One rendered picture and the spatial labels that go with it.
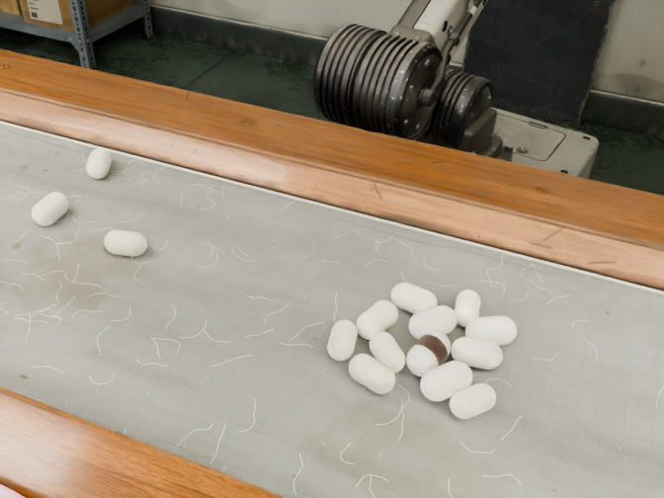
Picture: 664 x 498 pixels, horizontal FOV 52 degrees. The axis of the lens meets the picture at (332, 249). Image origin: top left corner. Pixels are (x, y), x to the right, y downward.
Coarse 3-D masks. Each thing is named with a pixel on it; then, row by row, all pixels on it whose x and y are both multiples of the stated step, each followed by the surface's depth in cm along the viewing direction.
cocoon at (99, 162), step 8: (96, 152) 65; (104, 152) 66; (88, 160) 65; (96, 160) 64; (104, 160) 65; (88, 168) 64; (96, 168) 64; (104, 168) 64; (96, 176) 65; (104, 176) 65
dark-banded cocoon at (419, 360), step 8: (440, 336) 47; (448, 344) 47; (408, 352) 47; (416, 352) 46; (424, 352) 46; (448, 352) 47; (408, 360) 46; (416, 360) 46; (424, 360) 46; (432, 360) 46; (408, 368) 47; (416, 368) 46; (424, 368) 46; (432, 368) 46
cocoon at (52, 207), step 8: (56, 192) 60; (48, 200) 59; (56, 200) 59; (64, 200) 60; (40, 208) 58; (48, 208) 58; (56, 208) 59; (64, 208) 60; (32, 216) 58; (40, 216) 58; (48, 216) 58; (56, 216) 59; (40, 224) 58; (48, 224) 59
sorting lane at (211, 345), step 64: (0, 128) 72; (0, 192) 63; (64, 192) 63; (128, 192) 64; (192, 192) 64; (256, 192) 65; (0, 256) 56; (64, 256) 56; (128, 256) 56; (192, 256) 57; (256, 256) 57; (320, 256) 57; (384, 256) 58; (448, 256) 58; (512, 256) 58; (0, 320) 50; (64, 320) 50; (128, 320) 50; (192, 320) 51; (256, 320) 51; (320, 320) 51; (576, 320) 52; (640, 320) 53; (0, 384) 45; (64, 384) 45; (128, 384) 46; (192, 384) 46; (256, 384) 46; (320, 384) 46; (512, 384) 47; (576, 384) 47; (640, 384) 47; (192, 448) 42; (256, 448) 42; (320, 448) 42; (384, 448) 42; (448, 448) 43; (512, 448) 43; (576, 448) 43; (640, 448) 43
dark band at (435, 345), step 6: (426, 336) 47; (432, 336) 47; (420, 342) 47; (426, 342) 47; (432, 342) 47; (438, 342) 47; (432, 348) 46; (438, 348) 47; (444, 348) 47; (438, 354) 46; (444, 354) 47; (438, 360) 46; (444, 360) 47; (438, 366) 46
